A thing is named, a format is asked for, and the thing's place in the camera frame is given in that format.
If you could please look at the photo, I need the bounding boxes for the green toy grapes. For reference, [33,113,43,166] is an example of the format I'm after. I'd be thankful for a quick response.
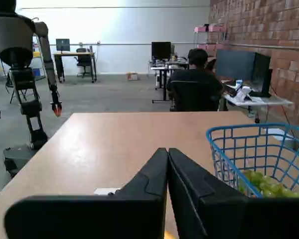
[235,170,299,199]

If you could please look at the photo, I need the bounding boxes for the long white tape strip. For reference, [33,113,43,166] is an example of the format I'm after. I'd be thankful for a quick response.
[93,188,122,196]

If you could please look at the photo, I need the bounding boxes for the white folding table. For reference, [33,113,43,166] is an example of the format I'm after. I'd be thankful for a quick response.
[223,93,295,124]

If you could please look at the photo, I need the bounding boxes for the white packaging pile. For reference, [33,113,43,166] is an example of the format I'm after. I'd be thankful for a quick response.
[229,79,259,102]

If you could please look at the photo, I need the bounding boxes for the black office chair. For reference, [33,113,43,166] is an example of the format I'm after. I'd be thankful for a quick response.
[74,48,93,78]
[169,79,222,112]

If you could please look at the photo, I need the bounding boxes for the black monitor with stand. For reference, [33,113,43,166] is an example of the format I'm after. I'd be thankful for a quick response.
[253,52,274,98]

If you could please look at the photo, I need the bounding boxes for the small printed cardboard box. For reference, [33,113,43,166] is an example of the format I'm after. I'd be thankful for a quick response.
[126,71,141,81]

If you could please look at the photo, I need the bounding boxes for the large dark monitor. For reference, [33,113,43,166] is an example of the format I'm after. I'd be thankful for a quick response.
[215,49,256,82]

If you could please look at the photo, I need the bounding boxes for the metal shelf with coloured bins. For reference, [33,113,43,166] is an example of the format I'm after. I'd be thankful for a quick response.
[31,34,47,81]

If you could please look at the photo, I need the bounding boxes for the desk with black legs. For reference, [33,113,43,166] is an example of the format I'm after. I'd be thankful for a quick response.
[148,59,190,104]

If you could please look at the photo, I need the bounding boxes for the person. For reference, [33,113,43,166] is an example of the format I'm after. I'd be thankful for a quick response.
[165,48,224,100]

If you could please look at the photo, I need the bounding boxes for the wooden desk on wheels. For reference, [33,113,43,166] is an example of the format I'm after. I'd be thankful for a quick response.
[52,51,98,84]

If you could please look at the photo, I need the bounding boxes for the small lit monitor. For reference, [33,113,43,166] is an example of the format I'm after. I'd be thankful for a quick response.
[55,38,71,54]

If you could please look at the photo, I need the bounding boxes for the black desktop monitor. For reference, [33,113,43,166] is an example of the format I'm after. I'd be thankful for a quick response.
[151,41,172,61]

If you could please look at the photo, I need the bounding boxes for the shelf rack with pink bins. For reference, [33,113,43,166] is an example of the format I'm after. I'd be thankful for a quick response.
[193,23,227,52]

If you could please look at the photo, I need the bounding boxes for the grey black humanoid robot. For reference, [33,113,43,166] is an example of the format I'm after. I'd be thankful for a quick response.
[0,0,63,179]

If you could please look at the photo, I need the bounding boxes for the blue wire basket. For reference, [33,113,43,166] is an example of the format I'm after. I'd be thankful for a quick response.
[205,123,299,199]

